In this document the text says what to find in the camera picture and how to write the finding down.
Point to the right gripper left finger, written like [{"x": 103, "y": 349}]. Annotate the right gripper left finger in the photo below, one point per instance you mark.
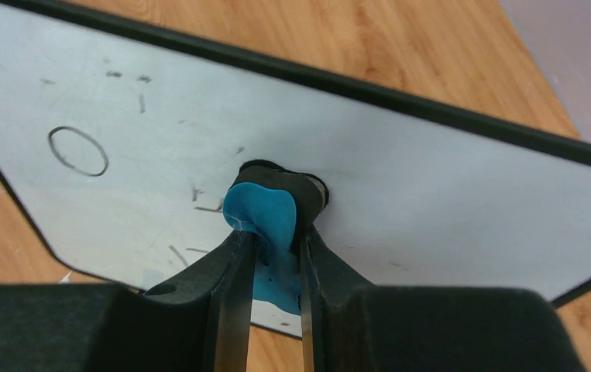
[{"x": 197, "y": 320}]

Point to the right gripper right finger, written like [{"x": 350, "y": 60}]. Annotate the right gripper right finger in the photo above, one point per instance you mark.
[{"x": 351, "y": 324}]

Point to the blue and black eraser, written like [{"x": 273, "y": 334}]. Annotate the blue and black eraser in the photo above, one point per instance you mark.
[{"x": 279, "y": 206}]

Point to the black framed whiteboard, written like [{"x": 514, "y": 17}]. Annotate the black framed whiteboard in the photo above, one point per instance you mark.
[{"x": 119, "y": 141}]

